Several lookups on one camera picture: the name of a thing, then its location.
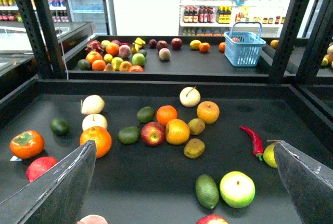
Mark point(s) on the red apple left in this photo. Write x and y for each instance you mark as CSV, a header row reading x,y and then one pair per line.
x,y
39,167

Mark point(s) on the green lime upper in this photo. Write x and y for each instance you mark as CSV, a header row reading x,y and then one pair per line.
x,y
146,114

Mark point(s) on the far bananas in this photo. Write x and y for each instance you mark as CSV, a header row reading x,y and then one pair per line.
x,y
137,45

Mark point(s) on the yellow green pear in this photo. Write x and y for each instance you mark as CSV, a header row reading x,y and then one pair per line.
x,y
268,155

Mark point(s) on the large orange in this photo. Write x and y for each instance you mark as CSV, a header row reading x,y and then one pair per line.
x,y
102,138

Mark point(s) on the black shelf post right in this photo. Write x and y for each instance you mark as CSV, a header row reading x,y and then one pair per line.
x,y
293,19

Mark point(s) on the black near shelf tray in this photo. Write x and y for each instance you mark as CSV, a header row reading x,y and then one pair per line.
x,y
140,184

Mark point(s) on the far green apple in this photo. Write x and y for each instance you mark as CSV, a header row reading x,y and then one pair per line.
x,y
138,59

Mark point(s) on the dark green lime left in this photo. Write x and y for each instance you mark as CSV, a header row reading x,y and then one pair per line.
x,y
59,126

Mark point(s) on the yellow orange fruit centre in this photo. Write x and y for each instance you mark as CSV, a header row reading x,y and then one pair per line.
x,y
177,132

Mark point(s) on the green avocado front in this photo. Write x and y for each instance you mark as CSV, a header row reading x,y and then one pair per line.
x,y
206,191

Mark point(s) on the far peach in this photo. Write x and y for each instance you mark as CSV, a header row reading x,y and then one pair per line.
x,y
165,54

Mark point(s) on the green apple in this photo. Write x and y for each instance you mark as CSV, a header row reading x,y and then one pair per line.
x,y
138,59
237,189

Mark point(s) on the small orange tangerine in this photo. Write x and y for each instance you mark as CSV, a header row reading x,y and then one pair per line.
x,y
166,113

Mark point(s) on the white round pear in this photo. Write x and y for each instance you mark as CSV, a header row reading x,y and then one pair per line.
x,y
190,97

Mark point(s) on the blue plastic basket far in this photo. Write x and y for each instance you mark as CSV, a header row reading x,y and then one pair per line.
x,y
243,48

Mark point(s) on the red yellow apple front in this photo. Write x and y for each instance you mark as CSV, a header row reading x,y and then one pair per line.
x,y
212,219

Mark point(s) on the white pear lower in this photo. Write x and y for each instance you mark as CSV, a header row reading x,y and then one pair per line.
x,y
92,120

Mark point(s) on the orange persimmon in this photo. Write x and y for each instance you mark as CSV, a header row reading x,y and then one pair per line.
x,y
27,144

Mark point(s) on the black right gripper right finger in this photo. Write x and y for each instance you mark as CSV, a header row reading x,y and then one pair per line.
x,y
308,182

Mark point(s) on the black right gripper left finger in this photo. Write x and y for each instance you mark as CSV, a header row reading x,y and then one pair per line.
x,y
58,195

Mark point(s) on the golden orange apple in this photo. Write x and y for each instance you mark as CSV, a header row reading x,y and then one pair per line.
x,y
208,111

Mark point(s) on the far yellow lemon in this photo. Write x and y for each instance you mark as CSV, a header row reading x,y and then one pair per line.
x,y
195,44

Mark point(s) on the white goods shelf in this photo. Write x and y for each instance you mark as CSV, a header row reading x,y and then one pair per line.
x,y
215,17

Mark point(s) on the brown kiwi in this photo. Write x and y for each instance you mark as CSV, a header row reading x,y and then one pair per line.
x,y
194,148
196,126

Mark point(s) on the brown kiwi lower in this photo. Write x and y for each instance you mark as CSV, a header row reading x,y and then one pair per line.
x,y
194,148

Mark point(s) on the pink peach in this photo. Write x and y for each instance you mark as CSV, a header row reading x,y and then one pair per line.
x,y
93,219

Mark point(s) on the red chili pepper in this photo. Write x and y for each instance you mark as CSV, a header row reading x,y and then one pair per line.
x,y
257,145

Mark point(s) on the green lime middle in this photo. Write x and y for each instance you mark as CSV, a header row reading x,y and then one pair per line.
x,y
129,135

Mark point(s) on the far orange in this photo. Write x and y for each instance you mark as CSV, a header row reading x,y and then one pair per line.
x,y
204,47

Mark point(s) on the far dragon fruit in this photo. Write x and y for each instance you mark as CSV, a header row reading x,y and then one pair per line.
x,y
94,45

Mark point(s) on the white pear upper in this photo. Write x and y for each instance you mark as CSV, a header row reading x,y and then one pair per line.
x,y
93,104

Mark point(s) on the red apple centre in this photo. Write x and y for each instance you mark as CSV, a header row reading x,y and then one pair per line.
x,y
153,134

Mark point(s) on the brown kiwi upper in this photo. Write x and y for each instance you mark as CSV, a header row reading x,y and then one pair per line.
x,y
196,126

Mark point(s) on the glass door fridge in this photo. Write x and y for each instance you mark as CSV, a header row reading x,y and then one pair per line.
x,y
100,12

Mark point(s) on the far avocado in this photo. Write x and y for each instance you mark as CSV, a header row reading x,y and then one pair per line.
x,y
84,65

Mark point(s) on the black shelf post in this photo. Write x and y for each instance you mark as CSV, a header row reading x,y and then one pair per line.
x,y
41,33
293,19

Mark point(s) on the black shelf post left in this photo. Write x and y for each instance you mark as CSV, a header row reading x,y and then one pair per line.
x,y
41,33

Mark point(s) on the far dark red apple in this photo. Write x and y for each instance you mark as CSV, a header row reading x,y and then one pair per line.
x,y
161,44

